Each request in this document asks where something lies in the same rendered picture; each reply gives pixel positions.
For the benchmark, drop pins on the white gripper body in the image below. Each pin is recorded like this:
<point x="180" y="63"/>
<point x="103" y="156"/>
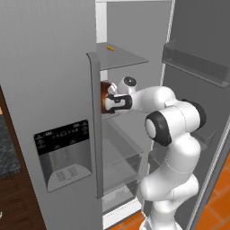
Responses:
<point x="112" y="88"/>

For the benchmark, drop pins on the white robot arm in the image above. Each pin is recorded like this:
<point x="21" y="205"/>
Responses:
<point x="173" y="167"/>

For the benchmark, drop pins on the brown bowl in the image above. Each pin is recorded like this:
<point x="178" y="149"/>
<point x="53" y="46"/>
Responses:
<point x="104" y="91"/>

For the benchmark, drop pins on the glass fridge shelf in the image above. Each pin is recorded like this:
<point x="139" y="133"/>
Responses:
<point x="119" y="58"/>

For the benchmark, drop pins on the grey fridge body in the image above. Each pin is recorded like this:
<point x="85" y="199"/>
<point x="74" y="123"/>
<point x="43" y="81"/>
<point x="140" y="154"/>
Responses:
<point x="131" y="27"/>

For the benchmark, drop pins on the grey fridge door with dispenser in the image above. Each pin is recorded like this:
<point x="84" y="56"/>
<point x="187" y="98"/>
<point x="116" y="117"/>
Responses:
<point x="45" y="75"/>

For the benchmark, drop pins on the clear fridge drawer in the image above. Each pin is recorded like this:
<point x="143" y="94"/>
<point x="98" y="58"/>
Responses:
<point x="121" y="161"/>

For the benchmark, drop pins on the grey fridge door bin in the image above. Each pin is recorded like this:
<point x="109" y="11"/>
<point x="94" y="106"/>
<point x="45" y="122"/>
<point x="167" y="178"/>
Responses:
<point x="194" y="64"/>

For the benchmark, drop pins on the grey fridge door with bins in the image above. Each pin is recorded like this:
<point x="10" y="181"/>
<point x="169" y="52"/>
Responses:
<point x="203" y="24"/>

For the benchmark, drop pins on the small orange food piece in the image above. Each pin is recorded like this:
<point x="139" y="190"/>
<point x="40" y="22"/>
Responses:
<point x="110" y="48"/>

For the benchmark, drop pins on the dark brown wooden cupboard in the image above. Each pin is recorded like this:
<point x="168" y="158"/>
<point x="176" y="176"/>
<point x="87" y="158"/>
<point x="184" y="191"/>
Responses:
<point x="18" y="206"/>

